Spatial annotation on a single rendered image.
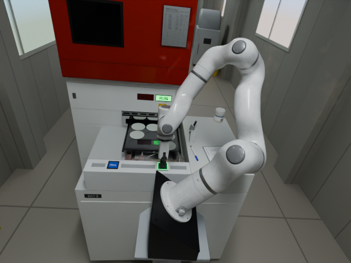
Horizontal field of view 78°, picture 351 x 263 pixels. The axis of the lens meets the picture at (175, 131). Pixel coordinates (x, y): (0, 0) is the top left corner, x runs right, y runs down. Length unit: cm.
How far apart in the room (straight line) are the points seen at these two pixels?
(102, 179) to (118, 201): 19
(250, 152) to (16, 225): 204
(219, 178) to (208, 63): 49
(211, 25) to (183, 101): 555
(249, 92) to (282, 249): 169
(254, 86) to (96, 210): 107
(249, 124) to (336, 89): 162
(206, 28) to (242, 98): 560
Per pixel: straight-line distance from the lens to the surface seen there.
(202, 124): 158
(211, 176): 84
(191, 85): 99
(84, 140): 187
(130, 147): 140
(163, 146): 106
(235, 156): 74
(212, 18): 650
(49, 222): 227
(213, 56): 98
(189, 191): 89
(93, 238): 165
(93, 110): 171
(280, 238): 236
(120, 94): 160
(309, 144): 263
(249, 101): 85
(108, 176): 118
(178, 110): 95
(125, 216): 142
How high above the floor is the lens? 176
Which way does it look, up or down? 33 degrees down
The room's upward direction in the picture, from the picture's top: 7 degrees clockwise
